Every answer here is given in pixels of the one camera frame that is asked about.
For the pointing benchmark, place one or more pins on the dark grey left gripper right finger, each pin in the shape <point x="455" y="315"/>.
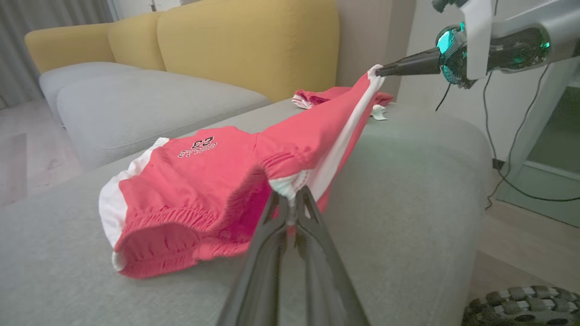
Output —
<point x="326" y="280"/>

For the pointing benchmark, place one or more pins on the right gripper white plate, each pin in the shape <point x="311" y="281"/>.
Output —
<point x="476" y="40"/>

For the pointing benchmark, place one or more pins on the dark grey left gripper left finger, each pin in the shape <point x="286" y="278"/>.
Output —
<point x="258" y="280"/>

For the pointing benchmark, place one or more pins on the red basketball jersey white sleeves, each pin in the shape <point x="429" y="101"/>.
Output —
<point x="326" y="95"/>

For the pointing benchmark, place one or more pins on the red shorts white side band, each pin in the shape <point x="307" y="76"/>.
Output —
<point x="190" y="181"/>

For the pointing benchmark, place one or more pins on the grey fabric ottoman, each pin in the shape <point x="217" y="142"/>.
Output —
<point x="408" y="203"/>

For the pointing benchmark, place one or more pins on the yellow and grey sofa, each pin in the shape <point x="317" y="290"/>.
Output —
<point x="249" y="45"/>

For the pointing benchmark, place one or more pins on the black wall plug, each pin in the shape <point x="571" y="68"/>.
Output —
<point x="498" y="164"/>

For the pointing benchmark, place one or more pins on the glass door white frame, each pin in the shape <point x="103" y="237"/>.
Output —
<point x="553" y="149"/>

